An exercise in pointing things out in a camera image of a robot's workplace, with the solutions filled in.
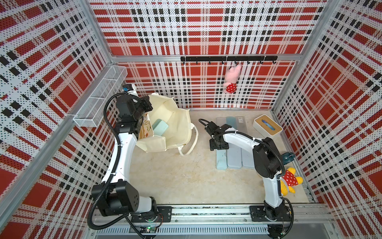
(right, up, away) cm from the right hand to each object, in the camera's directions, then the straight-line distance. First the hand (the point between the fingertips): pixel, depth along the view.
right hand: (219, 146), depth 94 cm
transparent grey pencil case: (+4, +17, +19) cm, 26 cm away
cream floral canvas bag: (-26, +9, +2) cm, 28 cm away
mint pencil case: (-40, +12, +6) cm, 42 cm away
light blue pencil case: (+9, -7, -1) cm, 12 cm away
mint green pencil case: (+1, -9, -3) cm, 9 cm away
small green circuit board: (-37, -36, -24) cm, 57 cm away
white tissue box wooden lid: (+37, +14, +13) cm, 42 cm away
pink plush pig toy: (+8, +44, -1) cm, 44 cm away
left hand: (-38, +29, -19) cm, 51 cm away
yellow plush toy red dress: (+36, -16, -14) cm, 42 cm away
